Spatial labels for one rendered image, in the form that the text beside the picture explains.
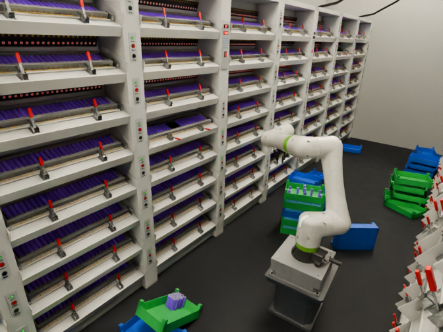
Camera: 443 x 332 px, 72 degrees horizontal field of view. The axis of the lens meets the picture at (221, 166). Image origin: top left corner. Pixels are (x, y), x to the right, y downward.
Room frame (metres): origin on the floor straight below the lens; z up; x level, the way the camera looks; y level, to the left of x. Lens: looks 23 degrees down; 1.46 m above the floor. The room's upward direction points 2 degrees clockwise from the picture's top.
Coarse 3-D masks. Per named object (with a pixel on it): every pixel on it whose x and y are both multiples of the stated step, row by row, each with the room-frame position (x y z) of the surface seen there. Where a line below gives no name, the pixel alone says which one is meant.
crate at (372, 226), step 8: (352, 224) 1.95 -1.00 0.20; (360, 224) 1.95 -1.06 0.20; (368, 224) 1.95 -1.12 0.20; (352, 232) 1.90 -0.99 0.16; (360, 232) 1.90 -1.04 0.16; (368, 232) 1.90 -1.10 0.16; (376, 232) 1.90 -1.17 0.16; (336, 240) 1.90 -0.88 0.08; (344, 240) 1.90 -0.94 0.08; (352, 240) 1.90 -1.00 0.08; (360, 240) 1.90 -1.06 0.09; (368, 240) 1.90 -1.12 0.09; (336, 248) 1.90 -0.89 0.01; (344, 248) 1.90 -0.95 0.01; (352, 248) 1.90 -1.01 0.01; (360, 248) 1.90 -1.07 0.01; (368, 248) 1.90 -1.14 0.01
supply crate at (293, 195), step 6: (288, 180) 2.27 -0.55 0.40; (288, 186) 2.26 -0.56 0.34; (294, 186) 2.27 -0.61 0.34; (300, 186) 2.25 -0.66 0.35; (306, 186) 2.24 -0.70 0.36; (312, 186) 2.23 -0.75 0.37; (318, 186) 2.22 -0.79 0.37; (294, 192) 2.19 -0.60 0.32; (300, 192) 2.20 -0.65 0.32; (312, 192) 2.20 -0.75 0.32; (288, 198) 2.09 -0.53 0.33; (294, 198) 2.07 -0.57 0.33; (300, 198) 2.06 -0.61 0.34; (306, 198) 2.05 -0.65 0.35; (312, 198) 2.04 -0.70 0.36; (318, 198) 2.03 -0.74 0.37; (324, 198) 2.02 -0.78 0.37
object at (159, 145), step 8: (184, 112) 1.98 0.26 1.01; (200, 112) 2.10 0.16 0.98; (208, 112) 2.06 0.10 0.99; (152, 120) 1.77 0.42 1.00; (216, 120) 2.02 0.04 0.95; (216, 128) 2.00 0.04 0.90; (176, 136) 1.73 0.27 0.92; (184, 136) 1.76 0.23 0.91; (192, 136) 1.81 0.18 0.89; (200, 136) 1.88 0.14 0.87; (152, 144) 1.58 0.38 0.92; (160, 144) 1.60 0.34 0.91; (168, 144) 1.65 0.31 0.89; (176, 144) 1.71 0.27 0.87; (152, 152) 1.56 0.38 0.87
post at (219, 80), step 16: (208, 0) 2.07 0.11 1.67; (224, 0) 2.03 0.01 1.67; (224, 16) 2.04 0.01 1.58; (208, 48) 2.07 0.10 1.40; (208, 80) 2.07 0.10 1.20; (224, 80) 2.05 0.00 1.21; (224, 96) 2.06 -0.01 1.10; (224, 144) 2.07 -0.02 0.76; (224, 160) 2.07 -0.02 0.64; (224, 176) 2.08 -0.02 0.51
